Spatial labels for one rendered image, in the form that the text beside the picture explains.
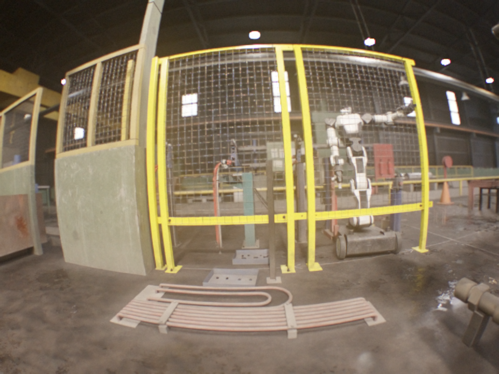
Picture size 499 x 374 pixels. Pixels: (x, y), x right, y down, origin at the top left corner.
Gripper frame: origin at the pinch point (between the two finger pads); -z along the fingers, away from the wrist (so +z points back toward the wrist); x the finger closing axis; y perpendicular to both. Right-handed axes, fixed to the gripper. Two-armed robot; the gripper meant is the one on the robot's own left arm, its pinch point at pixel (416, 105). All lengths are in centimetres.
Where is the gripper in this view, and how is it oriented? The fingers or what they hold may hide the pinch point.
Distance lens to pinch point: 230.0
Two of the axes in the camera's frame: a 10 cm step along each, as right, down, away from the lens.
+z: 0.5, -0.3, 10.0
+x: -10.0, 0.5, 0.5
